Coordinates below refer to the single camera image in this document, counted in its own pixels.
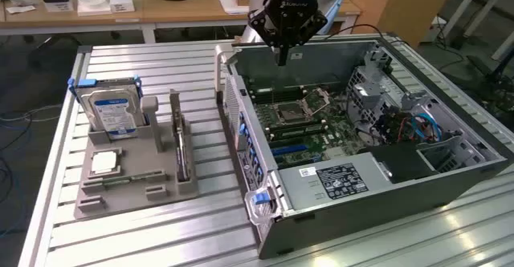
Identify green graphics card with fan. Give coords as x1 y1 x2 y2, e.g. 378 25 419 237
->
168 88 192 182

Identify white foam sheets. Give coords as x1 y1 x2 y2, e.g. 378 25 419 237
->
216 0 252 15

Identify wooden desk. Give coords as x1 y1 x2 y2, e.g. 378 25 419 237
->
0 0 362 44

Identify metal socket cover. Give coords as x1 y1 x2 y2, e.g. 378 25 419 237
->
300 86 334 119

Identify silver disk bay cage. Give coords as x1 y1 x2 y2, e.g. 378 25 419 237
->
344 65 402 123

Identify wooden cabinet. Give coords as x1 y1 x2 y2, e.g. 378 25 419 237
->
339 0 461 48

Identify CPU socket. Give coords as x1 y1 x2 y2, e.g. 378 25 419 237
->
272 101 308 125

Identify installed RAM stick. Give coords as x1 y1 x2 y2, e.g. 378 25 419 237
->
267 123 326 138

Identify green motherboard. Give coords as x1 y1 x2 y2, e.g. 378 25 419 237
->
244 79 378 168

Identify plain white box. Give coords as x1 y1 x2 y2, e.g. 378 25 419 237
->
108 0 136 14

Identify blue expansion slot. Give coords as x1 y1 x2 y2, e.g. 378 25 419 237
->
271 144 306 156

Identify silver chipset heatsink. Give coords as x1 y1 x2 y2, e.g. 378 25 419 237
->
323 146 348 159

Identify white round tape holder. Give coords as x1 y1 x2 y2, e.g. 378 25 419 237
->
76 0 112 17

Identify hard disk with blue caddy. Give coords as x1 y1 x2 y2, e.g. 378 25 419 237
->
67 75 144 141

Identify black equipment stand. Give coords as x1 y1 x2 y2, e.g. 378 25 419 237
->
465 55 514 114

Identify grey power supply unit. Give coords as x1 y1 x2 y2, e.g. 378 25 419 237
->
276 152 393 212

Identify white box with black top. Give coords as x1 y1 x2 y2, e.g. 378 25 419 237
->
39 0 76 13

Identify black chair base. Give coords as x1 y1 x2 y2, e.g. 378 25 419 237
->
23 32 84 68

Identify grey parts rack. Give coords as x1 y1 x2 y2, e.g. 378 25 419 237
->
73 96 200 219

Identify silver CPU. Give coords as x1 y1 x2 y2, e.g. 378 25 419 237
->
89 152 120 173

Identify green RAM stick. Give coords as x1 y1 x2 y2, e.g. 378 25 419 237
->
101 172 150 186

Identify white paper label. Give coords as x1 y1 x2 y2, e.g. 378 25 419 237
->
4 5 37 14

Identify black open PC case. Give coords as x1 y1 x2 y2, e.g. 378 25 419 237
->
215 35 514 260

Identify black table cable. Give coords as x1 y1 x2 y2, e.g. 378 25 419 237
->
328 23 397 42

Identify red and black wire bundle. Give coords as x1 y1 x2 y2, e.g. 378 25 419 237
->
377 110 414 144

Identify blue wire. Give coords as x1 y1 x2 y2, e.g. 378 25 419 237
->
411 113 442 143

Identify white desk frame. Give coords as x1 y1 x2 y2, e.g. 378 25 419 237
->
439 0 514 60

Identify blue floor cable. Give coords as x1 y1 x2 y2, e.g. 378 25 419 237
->
0 119 39 238

